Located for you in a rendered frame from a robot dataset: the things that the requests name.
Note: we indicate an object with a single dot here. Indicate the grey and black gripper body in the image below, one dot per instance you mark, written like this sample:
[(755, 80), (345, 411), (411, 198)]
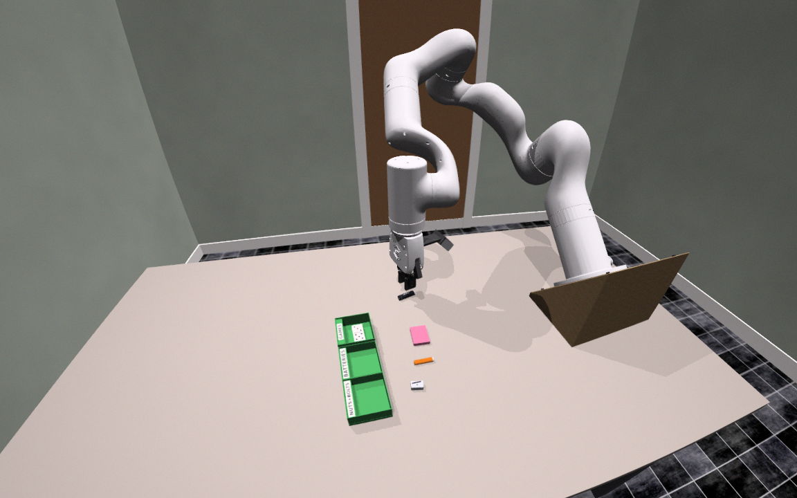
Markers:
[(405, 248)]

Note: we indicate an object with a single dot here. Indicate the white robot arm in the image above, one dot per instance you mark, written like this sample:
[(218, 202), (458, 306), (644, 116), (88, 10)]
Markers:
[(561, 154)]

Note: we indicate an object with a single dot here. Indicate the green three-compartment bin rack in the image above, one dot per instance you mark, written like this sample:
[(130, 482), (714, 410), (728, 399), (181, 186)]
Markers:
[(363, 389)]

